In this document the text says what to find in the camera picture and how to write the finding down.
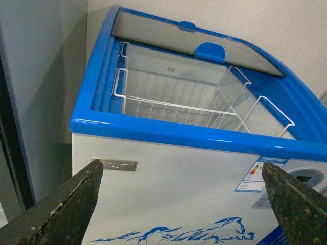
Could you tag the white wire freezer basket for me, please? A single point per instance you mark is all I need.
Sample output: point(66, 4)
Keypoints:
point(163, 86)

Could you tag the upright display fridge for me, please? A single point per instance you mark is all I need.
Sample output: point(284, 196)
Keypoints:
point(18, 193)

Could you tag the oval temperature control panel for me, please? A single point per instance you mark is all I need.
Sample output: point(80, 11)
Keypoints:
point(312, 178)

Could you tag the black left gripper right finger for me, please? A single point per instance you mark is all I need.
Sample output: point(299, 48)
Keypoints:
point(299, 209)

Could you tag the blue energy efficiency label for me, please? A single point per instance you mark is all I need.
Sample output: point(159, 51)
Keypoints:
point(253, 181)

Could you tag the grey instruction sticker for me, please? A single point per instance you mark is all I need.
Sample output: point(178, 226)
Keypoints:
point(262, 202)

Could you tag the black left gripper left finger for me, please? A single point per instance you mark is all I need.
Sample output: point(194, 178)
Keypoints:
point(63, 216)

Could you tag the white blue chest freezer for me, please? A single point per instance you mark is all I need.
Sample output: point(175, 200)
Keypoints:
point(183, 191)

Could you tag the silver brand badge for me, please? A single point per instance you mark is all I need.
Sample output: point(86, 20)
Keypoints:
point(119, 165)

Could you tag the sliding glass lid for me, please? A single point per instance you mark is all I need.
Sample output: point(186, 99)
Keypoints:
point(184, 36)
point(250, 59)

